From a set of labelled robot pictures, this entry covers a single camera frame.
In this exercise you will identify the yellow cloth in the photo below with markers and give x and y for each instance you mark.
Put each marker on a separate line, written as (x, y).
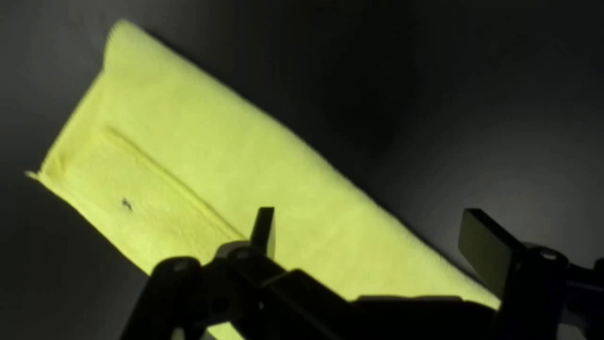
(220, 143)

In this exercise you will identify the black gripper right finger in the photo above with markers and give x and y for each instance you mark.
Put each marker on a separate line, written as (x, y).
(535, 289)

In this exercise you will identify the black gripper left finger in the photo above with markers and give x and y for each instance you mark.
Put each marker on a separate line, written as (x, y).
(252, 294)

